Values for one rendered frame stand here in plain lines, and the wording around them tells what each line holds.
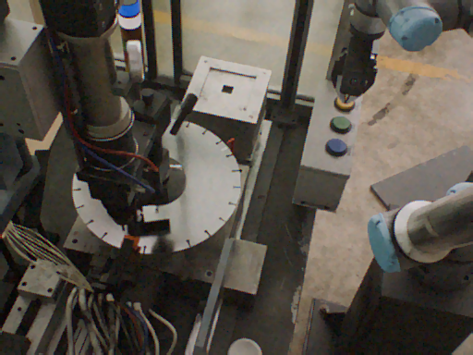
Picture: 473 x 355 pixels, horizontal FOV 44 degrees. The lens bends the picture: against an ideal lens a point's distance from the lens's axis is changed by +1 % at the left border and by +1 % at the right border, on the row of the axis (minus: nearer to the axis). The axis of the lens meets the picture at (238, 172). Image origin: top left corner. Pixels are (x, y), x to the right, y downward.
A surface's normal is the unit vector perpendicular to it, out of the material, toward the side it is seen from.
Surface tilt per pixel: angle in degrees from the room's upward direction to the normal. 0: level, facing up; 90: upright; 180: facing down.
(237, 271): 0
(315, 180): 90
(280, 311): 0
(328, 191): 90
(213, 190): 0
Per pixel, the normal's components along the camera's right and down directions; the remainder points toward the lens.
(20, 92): -0.23, 0.77
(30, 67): 0.97, 0.22
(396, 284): 0.06, -0.60
